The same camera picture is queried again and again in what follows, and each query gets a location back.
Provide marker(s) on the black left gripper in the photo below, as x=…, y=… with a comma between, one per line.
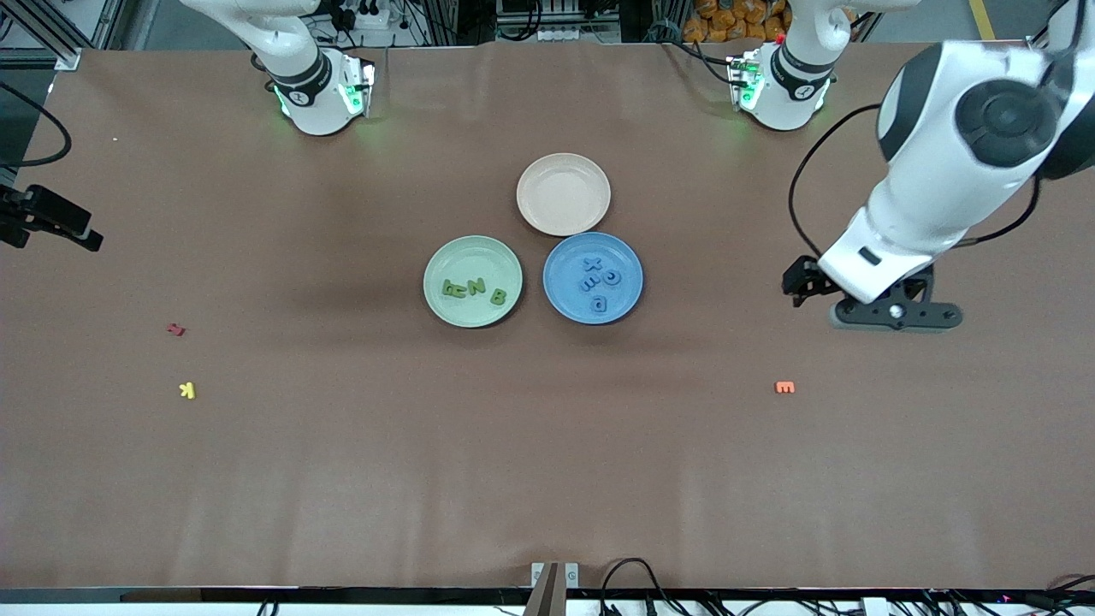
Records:
x=805, y=277

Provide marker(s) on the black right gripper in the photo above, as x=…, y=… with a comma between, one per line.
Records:
x=41, y=212

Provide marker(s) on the blue foam letter C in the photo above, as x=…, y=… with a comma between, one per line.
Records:
x=606, y=277

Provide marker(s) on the blue foam number 6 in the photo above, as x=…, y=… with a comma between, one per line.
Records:
x=596, y=305

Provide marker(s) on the blue foam letter X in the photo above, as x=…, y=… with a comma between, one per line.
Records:
x=592, y=264

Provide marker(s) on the blue foam letter E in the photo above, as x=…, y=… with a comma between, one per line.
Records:
x=590, y=283

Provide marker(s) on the green foam letter B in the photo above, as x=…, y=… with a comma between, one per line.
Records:
x=499, y=297

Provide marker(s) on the green foam letter N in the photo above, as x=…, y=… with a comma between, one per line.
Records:
x=476, y=287

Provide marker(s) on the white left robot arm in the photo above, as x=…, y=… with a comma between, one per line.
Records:
x=958, y=171

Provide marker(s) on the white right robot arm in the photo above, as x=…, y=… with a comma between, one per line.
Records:
x=312, y=85

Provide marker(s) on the blue round plate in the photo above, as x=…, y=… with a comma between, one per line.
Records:
x=629, y=299

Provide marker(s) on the yellow foam letter K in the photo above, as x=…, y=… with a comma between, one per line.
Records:
x=186, y=390

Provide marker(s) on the beige round plate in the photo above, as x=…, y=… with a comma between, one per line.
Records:
x=564, y=194

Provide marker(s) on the orange mesh bag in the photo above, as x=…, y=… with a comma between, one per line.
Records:
x=727, y=21

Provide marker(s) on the brown table cover sheet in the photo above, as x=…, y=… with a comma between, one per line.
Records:
x=547, y=470

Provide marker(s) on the green round plate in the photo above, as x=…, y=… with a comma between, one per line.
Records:
x=475, y=257

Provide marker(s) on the narrow white power strip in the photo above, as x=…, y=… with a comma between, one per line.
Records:
x=560, y=34

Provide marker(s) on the white power strip with plugs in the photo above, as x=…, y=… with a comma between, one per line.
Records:
x=373, y=20

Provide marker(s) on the dark equipment rack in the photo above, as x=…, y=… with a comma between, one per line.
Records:
x=513, y=17

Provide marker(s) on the aluminium frame profile with bracket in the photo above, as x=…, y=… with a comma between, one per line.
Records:
x=68, y=58

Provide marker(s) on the plain aluminium frame profile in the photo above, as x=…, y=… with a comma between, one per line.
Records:
x=109, y=21

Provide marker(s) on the small metal bracket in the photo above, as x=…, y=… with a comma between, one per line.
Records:
x=571, y=575

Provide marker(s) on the grey camera pole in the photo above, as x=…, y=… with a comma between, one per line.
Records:
x=541, y=595

